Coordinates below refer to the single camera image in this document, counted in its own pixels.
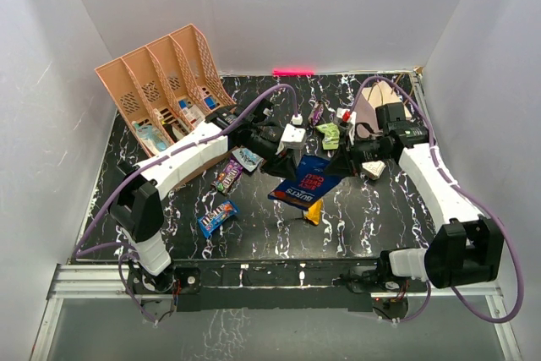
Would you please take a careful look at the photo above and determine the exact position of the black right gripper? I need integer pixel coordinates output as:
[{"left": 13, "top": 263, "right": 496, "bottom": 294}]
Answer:
[{"left": 323, "top": 129, "right": 392, "bottom": 177}]

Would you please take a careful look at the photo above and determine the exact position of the blue Burts chips bag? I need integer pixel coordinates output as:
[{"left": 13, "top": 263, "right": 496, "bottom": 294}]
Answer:
[{"left": 268, "top": 156, "right": 342, "bottom": 211}]

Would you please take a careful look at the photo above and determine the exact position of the blue M&M's packet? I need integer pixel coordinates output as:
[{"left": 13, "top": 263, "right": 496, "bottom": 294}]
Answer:
[{"left": 197, "top": 200, "right": 238, "bottom": 238}]

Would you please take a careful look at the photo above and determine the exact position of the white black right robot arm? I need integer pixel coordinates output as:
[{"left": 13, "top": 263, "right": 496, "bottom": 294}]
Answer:
[{"left": 325, "top": 102, "right": 504, "bottom": 291}]

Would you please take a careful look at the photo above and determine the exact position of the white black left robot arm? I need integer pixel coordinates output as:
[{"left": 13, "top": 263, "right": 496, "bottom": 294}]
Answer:
[{"left": 108, "top": 98, "right": 306, "bottom": 293}]

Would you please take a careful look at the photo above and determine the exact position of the white red cardboard box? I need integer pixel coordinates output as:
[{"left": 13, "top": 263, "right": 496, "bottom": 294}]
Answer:
[{"left": 362, "top": 161, "right": 386, "bottom": 180}]

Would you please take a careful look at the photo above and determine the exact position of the green snack packet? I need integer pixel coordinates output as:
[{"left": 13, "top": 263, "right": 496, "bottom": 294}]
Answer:
[{"left": 315, "top": 123, "right": 340, "bottom": 150}]

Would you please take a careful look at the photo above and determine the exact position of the light blue Himalaya snack packet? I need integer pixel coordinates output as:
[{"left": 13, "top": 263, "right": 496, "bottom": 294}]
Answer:
[{"left": 232, "top": 147, "right": 263, "bottom": 172}]

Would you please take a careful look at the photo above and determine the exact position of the purple brown M&M's packet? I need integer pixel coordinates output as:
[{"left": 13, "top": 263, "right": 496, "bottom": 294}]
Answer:
[{"left": 211, "top": 158, "right": 243, "bottom": 195}]

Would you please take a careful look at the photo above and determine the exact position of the yellow snack bar packet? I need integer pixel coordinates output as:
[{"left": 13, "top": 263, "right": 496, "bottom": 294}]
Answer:
[{"left": 303, "top": 200, "right": 323, "bottom": 226}]

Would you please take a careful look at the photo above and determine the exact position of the purple M&M's packet far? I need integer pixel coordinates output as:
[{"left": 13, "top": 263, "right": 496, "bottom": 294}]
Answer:
[{"left": 309, "top": 101, "right": 325, "bottom": 127}]

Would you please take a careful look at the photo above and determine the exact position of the pink red marker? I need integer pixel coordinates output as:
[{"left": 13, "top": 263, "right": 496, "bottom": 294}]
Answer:
[{"left": 272, "top": 69, "right": 314, "bottom": 77}]

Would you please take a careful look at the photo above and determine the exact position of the blue eraser block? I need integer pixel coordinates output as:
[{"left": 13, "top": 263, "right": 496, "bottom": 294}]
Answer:
[{"left": 204, "top": 96, "right": 217, "bottom": 110}]

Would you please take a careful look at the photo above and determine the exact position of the white printed paper packet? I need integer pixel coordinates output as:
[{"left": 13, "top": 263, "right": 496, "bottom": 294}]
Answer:
[{"left": 178, "top": 98, "right": 205, "bottom": 128}]

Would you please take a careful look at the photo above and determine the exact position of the blue correction tape blister pack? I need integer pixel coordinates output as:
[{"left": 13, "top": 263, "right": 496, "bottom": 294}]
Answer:
[{"left": 131, "top": 120, "right": 172, "bottom": 157}]

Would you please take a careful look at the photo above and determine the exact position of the peach plastic desk organizer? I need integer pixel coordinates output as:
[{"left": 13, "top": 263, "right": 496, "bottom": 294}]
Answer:
[{"left": 94, "top": 23, "right": 240, "bottom": 159}]

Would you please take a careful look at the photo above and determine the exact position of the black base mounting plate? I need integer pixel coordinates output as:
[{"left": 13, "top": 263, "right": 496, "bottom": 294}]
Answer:
[{"left": 128, "top": 258, "right": 426, "bottom": 319}]

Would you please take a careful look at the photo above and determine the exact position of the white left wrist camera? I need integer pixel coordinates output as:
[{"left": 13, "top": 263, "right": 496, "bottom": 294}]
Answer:
[{"left": 276, "top": 113, "right": 307, "bottom": 155}]

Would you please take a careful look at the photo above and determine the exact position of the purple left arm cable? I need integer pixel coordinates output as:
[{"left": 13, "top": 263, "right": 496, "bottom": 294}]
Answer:
[{"left": 71, "top": 84, "right": 301, "bottom": 326}]

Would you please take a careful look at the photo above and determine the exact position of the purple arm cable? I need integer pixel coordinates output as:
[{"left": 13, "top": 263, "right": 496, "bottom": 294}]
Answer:
[
  {"left": 350, "top": 75, "right": 525, "bottom": 324},
  {"left": 71, "top": 84, "right": 301, "bottom": 326}
]

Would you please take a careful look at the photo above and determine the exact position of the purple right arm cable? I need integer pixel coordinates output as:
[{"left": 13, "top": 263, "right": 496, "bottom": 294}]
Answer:
[{"left": 350, "top": 75, "right": 525, "bottom": 324}]

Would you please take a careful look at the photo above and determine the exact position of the aluminium frame rail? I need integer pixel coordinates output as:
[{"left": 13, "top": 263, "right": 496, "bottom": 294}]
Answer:
[{"left": 30, "top": 265, "right": 173, "bottom": 360}]

